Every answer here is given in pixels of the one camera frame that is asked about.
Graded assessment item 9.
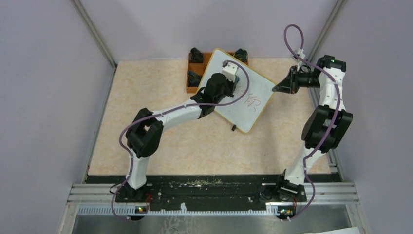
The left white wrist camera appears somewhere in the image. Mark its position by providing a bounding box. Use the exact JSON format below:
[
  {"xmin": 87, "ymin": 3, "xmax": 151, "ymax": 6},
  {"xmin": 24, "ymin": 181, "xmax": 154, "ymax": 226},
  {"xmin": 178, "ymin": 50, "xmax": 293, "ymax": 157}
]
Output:
[{"xmin": 221, "ymin": 61, "xmax": 238, "ymax": 83}]

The rolled dark tie front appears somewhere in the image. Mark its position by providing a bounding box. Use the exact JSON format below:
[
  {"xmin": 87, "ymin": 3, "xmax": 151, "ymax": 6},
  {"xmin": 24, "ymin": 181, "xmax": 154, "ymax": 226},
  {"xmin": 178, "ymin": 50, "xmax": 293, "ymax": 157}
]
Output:
[{"xmin": 187, "ymin": 70, "xmax": 202, "ymax": 87}]

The rolled dark tie right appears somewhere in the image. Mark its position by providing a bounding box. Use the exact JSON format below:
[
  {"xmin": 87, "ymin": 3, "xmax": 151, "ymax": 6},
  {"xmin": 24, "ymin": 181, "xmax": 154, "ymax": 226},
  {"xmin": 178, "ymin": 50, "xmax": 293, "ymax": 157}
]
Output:
[{"xmin": 232, "ymin": 48, "xmax": 248, "ymax": 63}]

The rolled dark tie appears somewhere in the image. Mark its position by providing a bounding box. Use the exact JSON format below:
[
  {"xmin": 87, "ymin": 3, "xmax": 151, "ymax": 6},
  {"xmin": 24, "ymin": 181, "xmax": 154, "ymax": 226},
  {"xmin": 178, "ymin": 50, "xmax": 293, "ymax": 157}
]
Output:
[
  {"xmin": 188, "ymin": 47, "xmax": 204, "ymax": 63},
  {"xmin": 187, "ymin": 70, "xmax": 202, "ymax": 87},
  {"xmin": 232, "ymin": 48, "xmax": 248, "ymax": 63}
]

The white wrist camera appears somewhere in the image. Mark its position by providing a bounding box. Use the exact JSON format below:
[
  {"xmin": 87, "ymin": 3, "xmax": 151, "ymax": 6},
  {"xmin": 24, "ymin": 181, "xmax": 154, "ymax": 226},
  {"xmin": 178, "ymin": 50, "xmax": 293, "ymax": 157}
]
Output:
[
  {"xmin": 221, "ymin": 61, "xmax": 238, "ymax": 83},
  {"xmin": 294, "ymin": 48, "xmax": 306, "ymax": 59}
]

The purple cable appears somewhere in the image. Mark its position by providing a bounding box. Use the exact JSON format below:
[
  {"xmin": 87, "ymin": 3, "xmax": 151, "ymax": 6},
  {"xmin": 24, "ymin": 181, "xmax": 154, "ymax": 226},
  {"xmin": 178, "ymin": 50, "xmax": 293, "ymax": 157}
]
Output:
[
  {"xmin": 111, "ymin": 59, "xmax": 251, "ymax": 222},
  {"xmin": 283, "ymin": 24, "xmax": 341, "ymax": 222}
]

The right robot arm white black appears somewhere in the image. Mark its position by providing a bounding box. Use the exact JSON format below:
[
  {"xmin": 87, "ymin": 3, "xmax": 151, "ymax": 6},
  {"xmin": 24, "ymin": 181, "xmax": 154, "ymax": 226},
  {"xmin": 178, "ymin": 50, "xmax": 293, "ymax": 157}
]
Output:
[{"xmin": 272, "ymin": 55, "xmax": 353, "ymax": 201}]

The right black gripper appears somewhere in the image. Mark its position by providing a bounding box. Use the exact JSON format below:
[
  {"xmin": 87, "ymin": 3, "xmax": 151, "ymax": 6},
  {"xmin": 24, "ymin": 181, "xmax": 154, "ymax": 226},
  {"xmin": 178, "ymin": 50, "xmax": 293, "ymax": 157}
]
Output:
[{"xmin": 272, "ymin": 66, "xmax": 319, "ymax": 95}]

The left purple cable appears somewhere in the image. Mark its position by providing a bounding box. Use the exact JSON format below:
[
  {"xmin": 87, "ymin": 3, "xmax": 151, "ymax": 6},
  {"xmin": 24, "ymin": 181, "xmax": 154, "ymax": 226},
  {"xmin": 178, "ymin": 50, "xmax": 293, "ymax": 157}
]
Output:
[{"xmin": 111, "ymin": 59, "xmax": 251, "ymax": 222}]

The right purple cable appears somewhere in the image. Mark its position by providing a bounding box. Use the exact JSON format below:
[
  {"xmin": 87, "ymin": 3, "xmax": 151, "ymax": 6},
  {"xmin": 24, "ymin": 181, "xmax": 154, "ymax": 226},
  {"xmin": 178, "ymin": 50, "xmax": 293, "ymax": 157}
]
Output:
[{"xmin": 283, "ymin": 24, "xmax": 341, "ymax": 222}]

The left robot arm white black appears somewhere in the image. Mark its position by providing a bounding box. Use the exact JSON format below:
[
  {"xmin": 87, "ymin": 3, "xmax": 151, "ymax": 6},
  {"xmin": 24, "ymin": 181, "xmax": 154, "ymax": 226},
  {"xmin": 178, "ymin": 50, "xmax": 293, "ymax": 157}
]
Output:
[{"xmin": 124, "ymin": 73, "xmax": 239, "ymax": 202}]

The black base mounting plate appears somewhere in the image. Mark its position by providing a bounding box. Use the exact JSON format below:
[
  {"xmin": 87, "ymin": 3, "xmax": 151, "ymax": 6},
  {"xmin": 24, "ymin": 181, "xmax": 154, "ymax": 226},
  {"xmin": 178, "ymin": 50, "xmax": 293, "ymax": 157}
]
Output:
[{"xmin": 70, "ymin": 174, "xmax": 340, "ymax": 213}]

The rolled dark tie left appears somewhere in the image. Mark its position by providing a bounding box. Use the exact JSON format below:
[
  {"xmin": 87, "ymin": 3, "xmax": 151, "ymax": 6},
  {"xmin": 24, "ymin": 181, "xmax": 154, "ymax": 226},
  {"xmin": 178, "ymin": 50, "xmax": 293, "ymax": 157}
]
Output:
[{"xmin": 188, "ymin": 47, "xmax": 204, "ymax": 63}]

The aluminium frame rail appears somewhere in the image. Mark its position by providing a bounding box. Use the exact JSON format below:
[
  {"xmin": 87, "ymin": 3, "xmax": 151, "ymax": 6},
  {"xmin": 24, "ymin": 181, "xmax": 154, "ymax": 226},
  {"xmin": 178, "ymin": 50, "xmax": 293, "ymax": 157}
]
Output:
[{"xmin": 67, "ymin": 183, "xmax": 359, "ymax": 205}]

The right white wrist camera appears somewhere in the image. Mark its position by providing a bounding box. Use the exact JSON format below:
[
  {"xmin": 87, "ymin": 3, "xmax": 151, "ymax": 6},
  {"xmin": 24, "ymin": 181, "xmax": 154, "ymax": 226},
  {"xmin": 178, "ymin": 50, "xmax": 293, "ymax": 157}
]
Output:
[{"xmin": 294, "ymin": 48, "xmax": 306, "ymax": 59}]

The whiteboard with yellow frame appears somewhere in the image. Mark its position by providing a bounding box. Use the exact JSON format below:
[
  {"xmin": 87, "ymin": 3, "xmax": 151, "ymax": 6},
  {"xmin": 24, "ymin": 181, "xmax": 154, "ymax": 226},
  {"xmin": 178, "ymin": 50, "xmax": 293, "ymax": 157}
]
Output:
[{"xmin": 199, "ymin": 48, "xmax": 275, "ymax": 133}]

